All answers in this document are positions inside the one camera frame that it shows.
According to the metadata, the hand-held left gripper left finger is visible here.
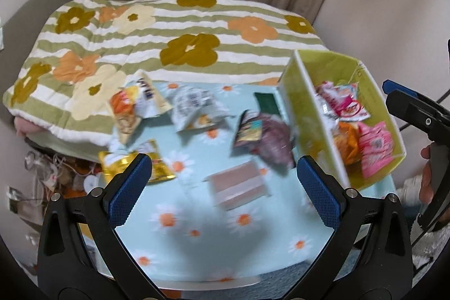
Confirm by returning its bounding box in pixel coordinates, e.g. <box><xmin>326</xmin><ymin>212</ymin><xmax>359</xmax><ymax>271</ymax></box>
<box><xmin>37</xmin><ymin>153</ymin><xmax>166</xmax><ymax>300</ymax></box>

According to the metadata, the black snack packet yellow print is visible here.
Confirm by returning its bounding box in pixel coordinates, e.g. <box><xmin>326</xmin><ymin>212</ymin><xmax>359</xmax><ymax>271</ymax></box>
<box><xmin>230</xmin><ymin>110</ymin><xmax>264</xmax><ymax>157</ymax></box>

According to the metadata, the grey white snack packet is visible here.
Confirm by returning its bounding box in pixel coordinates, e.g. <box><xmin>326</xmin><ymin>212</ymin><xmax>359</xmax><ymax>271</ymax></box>
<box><xmin>169</xmin><ymin>84</ymin><xmax>230</xmax><ymax>132</ymax></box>

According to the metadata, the orange white chip packet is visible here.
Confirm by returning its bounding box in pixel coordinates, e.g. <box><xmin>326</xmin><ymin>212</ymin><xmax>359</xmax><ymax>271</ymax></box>
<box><xmin>109</xmin><ymin>70</ymin><xmax>173</xmax><ymax>146</ymax></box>

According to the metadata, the grey upholstered headboard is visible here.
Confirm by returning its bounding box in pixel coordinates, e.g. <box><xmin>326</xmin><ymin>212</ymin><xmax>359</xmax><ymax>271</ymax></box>
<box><xmin>0</xmin><ymin>0</ymin><xmax>77</xmax><ymax>104</ymax></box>

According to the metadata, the green striped floral blanket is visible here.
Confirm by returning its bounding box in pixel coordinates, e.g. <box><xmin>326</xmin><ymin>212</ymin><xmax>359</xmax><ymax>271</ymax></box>
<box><xmin>3</xmin><ymin>0</ymin><xmax>331</xmax><ymax>150</ymax></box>

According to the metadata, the pink white snack packet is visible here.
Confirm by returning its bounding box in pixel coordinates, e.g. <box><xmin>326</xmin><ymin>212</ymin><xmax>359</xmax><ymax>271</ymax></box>
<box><xmin>314</xmin><ymin>81</ymin><xmax>372</xmax><ymax>122</ymax></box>

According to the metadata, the pink striped snack packet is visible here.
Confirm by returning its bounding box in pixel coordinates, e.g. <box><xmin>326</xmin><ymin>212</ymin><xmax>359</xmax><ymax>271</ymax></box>
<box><xmin>357</xmin><ymin>121</ymin><xmax>397</xmax><ymax>180</ymax></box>

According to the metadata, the yellow-green cardboard box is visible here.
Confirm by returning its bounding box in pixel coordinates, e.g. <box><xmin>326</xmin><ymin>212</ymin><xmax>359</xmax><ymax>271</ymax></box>
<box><xmin>278</xmin><ymin>49</ymin><xmax>407</xmax><ymax>192</ymax></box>

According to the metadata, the pink pillow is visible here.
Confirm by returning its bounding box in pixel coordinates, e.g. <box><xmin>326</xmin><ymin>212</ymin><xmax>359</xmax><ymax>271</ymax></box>
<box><xmin>14</xmin><ymin>116</ymin><xmax>50</xmax><ymax>138</ymax></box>

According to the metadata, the silver wall outlet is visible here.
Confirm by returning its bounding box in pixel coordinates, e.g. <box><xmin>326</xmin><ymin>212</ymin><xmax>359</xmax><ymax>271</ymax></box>
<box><xmin>7</xmin><ymin>186</ymin><xmax>28</xmax><ymax>213</ymax></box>

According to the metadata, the dark green flat packet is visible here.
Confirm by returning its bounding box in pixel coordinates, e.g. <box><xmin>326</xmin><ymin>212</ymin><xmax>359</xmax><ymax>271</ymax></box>
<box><xmin>254</xmin><ymin>93</ymin><xmax>282</xmax><ymax>118</ymax></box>

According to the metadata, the pale pink flat packet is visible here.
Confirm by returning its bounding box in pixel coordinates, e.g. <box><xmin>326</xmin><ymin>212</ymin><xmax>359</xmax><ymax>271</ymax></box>
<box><xmin>206</xmin><ymin>159</ymin><xmax>271</xmax><ymax>211</ymax></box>

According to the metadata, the orange cream snack packet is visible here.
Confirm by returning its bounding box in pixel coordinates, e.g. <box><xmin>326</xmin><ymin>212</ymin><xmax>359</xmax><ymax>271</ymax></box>
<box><xmin>332</xmin><ymin>122</ymin><xmax>361</xmax><ymax>166</ymax></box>

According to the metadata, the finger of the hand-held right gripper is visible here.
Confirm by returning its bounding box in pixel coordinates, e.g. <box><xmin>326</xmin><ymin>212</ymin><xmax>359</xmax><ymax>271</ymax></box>
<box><xmin>382</xmin><ymin>80</ymin><xmax>440</xmax><ymax>132</ymax></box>

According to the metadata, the gold yellow snack packet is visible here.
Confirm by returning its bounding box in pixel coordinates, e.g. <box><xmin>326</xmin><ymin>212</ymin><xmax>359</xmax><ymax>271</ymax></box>
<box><xmin>98</xmin><ymin>140</ymin><xmax>176</xmax><ymax>185</ymax></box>

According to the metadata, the white fluffy cloth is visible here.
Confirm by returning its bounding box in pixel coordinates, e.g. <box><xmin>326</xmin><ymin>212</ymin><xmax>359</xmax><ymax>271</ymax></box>
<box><xmin>401</xmin><ymin>176</ymin><xmax>450</xmax><ymax>270</ymax></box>

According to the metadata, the light blue daisy tablecloth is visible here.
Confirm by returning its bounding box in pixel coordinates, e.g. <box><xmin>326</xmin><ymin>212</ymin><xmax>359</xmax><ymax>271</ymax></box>
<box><xmin>79</xmin><ymin>80</ymin><xmax>399</xmax><ymax>287</ymax></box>

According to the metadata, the dark purple snack packet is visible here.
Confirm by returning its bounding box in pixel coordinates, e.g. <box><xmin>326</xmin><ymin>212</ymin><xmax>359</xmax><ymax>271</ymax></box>
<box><xmin>259</xmin><ymin>113</ymin><xmax>296</xmax><ymax>176</ymax></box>

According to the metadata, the person's right hand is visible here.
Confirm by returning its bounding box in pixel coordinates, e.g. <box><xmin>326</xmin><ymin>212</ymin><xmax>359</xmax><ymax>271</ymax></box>
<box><xmin>419</xmin><ymin>143</ymin><xmax>437</xmax><ymax>205</ymax></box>

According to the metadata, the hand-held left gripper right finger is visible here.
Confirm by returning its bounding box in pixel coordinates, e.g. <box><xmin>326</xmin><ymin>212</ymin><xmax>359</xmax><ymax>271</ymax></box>
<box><xmin>283</xmin><ymin>155</ymin><xmax>413</xmax><ymax>300</ymax></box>

